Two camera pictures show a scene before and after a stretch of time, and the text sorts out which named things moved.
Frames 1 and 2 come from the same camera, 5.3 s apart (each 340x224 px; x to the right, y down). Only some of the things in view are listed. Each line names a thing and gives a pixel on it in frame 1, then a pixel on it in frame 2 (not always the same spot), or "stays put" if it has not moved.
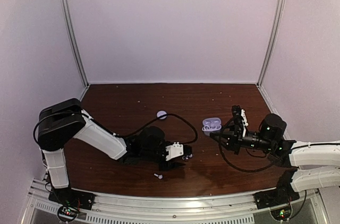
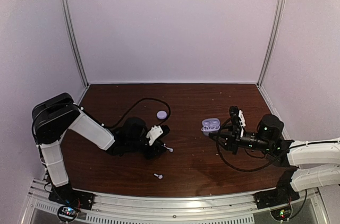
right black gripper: x=234 y=137 stays put
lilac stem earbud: x=160 y=176 stays put
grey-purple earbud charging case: x=210 y=125 stays put
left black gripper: x=170 y=165 to x=154 y=151
